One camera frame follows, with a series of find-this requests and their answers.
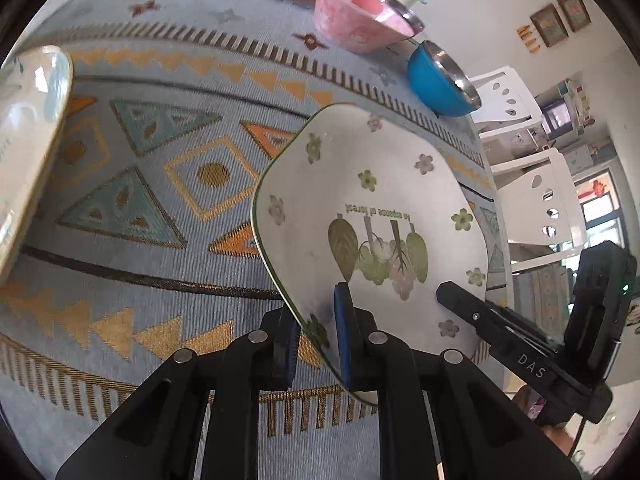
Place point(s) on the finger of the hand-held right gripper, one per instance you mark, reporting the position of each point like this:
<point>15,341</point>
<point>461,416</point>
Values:
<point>480,317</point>

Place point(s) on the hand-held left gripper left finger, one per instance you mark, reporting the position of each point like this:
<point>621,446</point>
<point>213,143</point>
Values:
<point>286,355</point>

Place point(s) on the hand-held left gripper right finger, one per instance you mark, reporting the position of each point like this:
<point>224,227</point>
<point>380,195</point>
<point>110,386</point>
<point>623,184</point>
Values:
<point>343,340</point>

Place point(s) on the white plate with tree print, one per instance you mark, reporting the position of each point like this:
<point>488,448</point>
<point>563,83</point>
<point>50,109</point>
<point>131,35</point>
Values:
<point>400,200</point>

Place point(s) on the blue steel bowl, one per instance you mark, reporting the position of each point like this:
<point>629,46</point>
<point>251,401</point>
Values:
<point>430,85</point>

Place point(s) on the pink ceramic bowl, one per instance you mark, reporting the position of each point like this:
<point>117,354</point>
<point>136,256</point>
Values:
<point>340,22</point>

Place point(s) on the person's right hand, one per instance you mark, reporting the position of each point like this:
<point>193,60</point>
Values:
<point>556,437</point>

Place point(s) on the glass door with red decoration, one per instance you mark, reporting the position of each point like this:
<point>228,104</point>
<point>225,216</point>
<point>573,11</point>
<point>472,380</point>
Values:
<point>600,210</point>

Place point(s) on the white chair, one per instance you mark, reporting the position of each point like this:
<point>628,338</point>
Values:
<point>505,95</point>
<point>540,195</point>

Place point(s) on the patterned woven tablecloth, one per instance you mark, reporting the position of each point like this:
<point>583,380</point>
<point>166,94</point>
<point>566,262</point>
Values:
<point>150,240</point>

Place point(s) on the small framed picture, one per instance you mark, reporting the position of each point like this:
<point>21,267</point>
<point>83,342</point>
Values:
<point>575,10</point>
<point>549,25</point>

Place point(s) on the white plate with tan rim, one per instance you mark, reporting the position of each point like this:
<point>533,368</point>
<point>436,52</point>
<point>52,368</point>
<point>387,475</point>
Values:
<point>30,135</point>

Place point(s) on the orange wall decoration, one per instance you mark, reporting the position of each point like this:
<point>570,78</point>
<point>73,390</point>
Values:
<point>528,39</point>

